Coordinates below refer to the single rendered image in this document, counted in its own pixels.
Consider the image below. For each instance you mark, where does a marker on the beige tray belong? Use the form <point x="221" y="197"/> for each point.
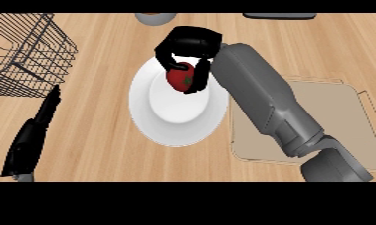
<point x="338" y="119"/>

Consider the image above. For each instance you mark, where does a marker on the dark grey flat appliance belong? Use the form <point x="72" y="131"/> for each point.
<point x="279" y="15"/>

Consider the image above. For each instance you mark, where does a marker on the grey round bowl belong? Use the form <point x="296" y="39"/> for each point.
<point x="155" y="17"/>

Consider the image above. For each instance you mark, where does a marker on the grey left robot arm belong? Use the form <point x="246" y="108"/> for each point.
<point x="24" y="178"/>

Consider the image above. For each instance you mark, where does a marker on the white round plate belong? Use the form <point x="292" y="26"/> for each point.
<point x="175" y="112"/>

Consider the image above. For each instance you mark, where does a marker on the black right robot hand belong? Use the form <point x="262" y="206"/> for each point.
<point x="192" y="41"/>

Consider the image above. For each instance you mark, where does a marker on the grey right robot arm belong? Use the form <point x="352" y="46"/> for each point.
<point x="267" y="103"/>

